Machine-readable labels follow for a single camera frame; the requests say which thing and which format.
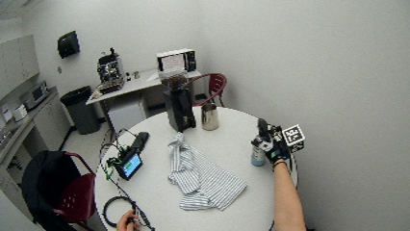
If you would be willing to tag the blue spray bottle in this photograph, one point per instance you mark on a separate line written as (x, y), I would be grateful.
(257, 158)

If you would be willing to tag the white marker cube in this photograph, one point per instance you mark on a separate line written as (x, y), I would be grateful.
(295, 136)

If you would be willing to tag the black wrist band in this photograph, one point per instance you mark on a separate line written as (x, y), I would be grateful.
(280, 162)

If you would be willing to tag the steel milk pitcher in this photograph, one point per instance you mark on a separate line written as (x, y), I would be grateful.
(209, 117)

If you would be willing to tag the red chair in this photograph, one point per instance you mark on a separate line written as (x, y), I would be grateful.
(216, 85)
(79, 195)

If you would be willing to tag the small screen device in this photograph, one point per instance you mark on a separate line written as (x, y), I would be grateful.
(129, 166)

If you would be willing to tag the striped cloth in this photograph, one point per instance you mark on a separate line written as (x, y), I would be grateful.
(200, 179)

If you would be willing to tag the black coffee grinder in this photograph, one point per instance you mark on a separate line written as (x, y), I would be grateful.
(179, 106)

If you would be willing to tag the black jacket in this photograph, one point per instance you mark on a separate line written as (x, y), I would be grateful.
(40, 189)

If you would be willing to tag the black power bank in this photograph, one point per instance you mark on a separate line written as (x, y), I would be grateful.
(140, 141)

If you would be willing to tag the white box appliance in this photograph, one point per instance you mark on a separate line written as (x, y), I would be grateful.
(175, 61)

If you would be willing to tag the white mini fridge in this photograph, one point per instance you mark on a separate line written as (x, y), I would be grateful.
(127, 115)

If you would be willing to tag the grey side table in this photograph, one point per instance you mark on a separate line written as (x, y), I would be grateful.
(136, 85)

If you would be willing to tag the small steel shaker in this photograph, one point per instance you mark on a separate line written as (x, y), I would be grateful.
(136, 75)

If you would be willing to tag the small dark bottle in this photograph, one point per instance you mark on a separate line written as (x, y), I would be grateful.
(128, 76)

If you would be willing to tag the black trash can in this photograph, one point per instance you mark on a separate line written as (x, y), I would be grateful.
(82, 110)

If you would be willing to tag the grey counter cabinet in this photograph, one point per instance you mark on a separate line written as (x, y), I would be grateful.
(36, 128)

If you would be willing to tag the espresso machine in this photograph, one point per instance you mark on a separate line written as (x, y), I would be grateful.
(109, 72)

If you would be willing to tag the silver microwave oven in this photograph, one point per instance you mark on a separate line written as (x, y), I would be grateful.
(35, 94)

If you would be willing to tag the black wall dispenser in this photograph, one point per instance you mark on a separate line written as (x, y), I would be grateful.
(68, 44)

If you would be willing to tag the grey wall cabinet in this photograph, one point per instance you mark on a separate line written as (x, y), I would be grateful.
(16, 64)

